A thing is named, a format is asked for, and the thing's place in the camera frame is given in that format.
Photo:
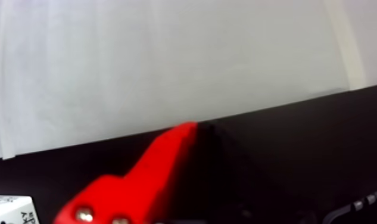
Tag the long white paper strip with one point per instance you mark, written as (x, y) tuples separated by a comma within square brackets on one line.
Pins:
[(144, 62)]

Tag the white cardboard carton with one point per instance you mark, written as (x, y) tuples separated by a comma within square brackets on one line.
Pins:
[(7, 209)]

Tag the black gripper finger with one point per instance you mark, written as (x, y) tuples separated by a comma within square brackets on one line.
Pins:
[(213, 187)]

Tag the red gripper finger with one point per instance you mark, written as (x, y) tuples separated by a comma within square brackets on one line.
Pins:
[(144, 181)]

